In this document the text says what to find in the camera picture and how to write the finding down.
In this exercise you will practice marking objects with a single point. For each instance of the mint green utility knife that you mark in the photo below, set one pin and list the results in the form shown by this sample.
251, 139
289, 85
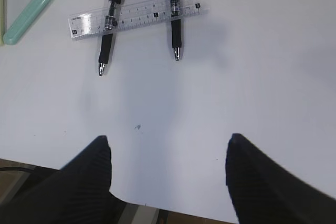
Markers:
25, 19

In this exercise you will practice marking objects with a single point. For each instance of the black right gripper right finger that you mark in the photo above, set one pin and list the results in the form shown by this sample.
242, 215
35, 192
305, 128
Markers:
262, 191

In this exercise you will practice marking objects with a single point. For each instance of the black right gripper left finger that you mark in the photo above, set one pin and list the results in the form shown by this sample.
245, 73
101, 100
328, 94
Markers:
77, 193

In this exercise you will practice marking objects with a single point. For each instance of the black pen middle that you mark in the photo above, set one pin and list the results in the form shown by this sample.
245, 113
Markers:
106, 43

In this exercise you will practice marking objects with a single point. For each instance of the clear plastic ruler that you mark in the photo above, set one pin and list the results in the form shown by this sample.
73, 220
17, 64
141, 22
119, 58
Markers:
131, 16

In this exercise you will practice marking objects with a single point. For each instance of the black pen right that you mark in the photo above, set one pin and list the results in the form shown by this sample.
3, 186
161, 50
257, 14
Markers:
175, 13

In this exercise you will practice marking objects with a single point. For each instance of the black pen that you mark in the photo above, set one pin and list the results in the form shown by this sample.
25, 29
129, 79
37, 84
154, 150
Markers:
106, 43
175, 13

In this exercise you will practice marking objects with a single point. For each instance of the yellow utility knife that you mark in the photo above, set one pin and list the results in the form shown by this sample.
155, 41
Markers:
2, 20

